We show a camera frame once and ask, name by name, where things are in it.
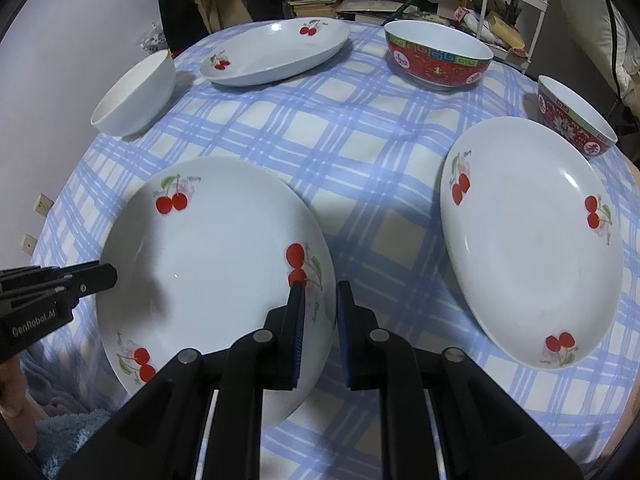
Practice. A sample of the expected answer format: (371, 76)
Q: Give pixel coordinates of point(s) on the small red patterned bowl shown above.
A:
(570, 125)

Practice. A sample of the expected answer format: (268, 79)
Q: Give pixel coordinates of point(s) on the dark hanging cloth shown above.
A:
(175, 5)

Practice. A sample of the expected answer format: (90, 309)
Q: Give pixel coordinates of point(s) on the white patterned plastic bag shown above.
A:
(157, 37)

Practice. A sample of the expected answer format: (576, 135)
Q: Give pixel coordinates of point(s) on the cardboard box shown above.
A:
(507, 32)

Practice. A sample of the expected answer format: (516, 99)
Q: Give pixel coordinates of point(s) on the white rolling cart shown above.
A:
(542, 10)

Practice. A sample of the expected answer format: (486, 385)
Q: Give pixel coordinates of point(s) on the stack of books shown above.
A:
(315, 2)

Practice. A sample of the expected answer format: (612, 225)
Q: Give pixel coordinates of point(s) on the white puffer jacket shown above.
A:
(585, 10)

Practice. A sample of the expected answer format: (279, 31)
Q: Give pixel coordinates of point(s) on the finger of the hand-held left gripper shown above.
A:
(92, 280)

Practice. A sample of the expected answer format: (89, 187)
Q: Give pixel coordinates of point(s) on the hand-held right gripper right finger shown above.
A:
(345, 335)

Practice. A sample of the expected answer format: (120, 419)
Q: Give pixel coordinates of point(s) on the blue fleece cloth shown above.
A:
(70, 440)

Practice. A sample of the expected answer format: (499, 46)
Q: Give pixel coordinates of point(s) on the plain white bowl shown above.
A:
(135, 100)

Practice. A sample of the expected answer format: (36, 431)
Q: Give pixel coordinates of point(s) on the blue checkered tablecloth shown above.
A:
(360, 150)

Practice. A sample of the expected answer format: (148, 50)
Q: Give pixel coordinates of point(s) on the wall socket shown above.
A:
(42, 205)
(28, 243)

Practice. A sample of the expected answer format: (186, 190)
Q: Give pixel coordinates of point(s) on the person's left hand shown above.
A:
(17, 400)

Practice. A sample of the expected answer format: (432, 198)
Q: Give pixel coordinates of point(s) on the small pink box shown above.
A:
(460, 13)

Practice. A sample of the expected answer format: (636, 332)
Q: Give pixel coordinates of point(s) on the white cherry print plate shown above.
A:
(530, 240)
(200, 260)
(270, 55)

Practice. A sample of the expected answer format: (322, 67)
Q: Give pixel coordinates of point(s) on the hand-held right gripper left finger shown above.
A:
(298, 332)

